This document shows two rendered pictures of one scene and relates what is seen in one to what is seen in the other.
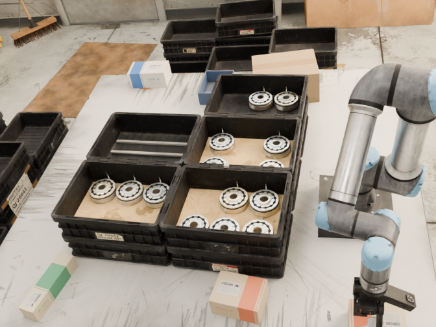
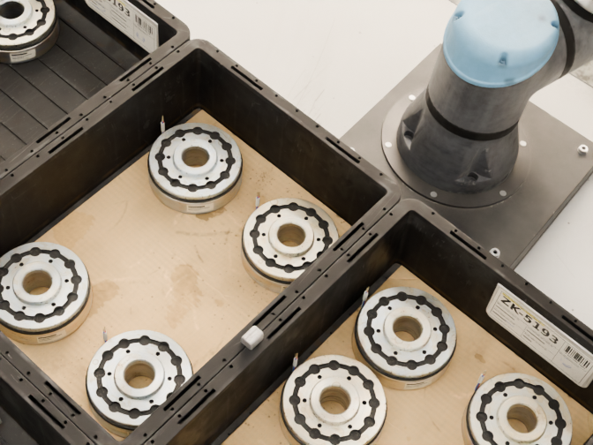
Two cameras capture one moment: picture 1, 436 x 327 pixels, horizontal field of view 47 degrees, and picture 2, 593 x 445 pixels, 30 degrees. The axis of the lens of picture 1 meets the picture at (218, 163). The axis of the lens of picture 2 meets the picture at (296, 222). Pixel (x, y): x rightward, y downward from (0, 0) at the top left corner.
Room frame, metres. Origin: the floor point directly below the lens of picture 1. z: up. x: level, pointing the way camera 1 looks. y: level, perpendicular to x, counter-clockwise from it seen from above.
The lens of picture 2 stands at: (1.19, 0.41, 1.85)
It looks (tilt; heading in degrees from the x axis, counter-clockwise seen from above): 57 degrees down; 285
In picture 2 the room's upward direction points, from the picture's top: 8 degrees clockwise
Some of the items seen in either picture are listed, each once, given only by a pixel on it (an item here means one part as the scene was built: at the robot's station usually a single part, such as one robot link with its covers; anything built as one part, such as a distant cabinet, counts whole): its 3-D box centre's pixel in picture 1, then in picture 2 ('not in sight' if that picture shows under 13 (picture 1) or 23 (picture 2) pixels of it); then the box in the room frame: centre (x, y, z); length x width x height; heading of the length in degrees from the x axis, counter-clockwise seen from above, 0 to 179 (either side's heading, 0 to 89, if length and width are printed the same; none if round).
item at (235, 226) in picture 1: (224, 229); not in sight; (1.11, 0.02, 0.86); 0.10 x 0.10 x 0.01
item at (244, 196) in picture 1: (233, 197); (334, 403); (1.25, -0.03, 0.86); 0.10 x 0.10 x 0.01
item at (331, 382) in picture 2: (233, 196); (334, 400); (1.25, -0.03, 0.86); 0.05 x 0.05 x 0.01
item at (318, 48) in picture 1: (304, 71); not in sight; (2.70, -0.64, 0.37); 0.40 x 0.30 x 0.45; 73
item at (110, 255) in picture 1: (129, 221); not in sight; (1.32, 0.37, 0.76); 0.40 x 0.30 x 0.12; 70
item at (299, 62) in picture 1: (285, 78); not in sight; (2.04, -0.39, 0.78); 0.30 x 0.22 x 0.16; 83
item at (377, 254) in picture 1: (376, 259); not in sight; (0.75, -0.35, 1.05); 0.09 x 0.08 x 0.11; 149
